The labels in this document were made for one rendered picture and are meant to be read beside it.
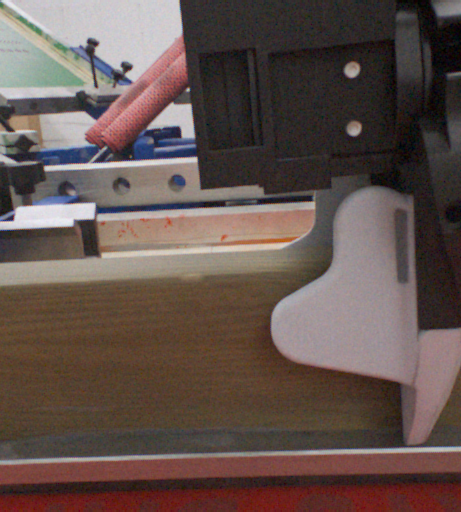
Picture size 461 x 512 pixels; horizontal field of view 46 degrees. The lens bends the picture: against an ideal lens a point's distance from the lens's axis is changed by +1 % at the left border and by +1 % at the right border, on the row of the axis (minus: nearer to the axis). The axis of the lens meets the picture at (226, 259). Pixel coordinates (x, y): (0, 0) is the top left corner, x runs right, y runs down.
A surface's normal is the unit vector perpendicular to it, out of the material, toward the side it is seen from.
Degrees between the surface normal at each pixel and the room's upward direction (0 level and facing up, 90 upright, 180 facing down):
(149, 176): 90
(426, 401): 105
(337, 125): 90
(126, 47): 90
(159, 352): 90
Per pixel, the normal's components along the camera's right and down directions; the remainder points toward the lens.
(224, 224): -0.04, 0.29
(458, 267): -0.01, 0.49
